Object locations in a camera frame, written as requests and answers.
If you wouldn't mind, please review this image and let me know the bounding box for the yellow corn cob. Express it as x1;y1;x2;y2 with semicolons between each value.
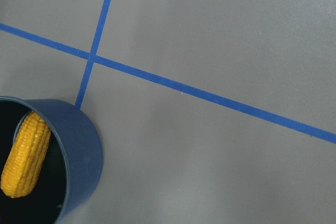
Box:
1;111;51;198

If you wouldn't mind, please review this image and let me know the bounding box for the blue tape line crosswise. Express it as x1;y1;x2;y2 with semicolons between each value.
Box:
1;23;335;144

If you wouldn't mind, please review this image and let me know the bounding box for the blue tape line lengthwise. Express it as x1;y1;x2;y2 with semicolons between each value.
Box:
75;0;111;109

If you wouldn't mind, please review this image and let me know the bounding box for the blue saucepan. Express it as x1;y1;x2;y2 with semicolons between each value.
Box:
1;97;103;223

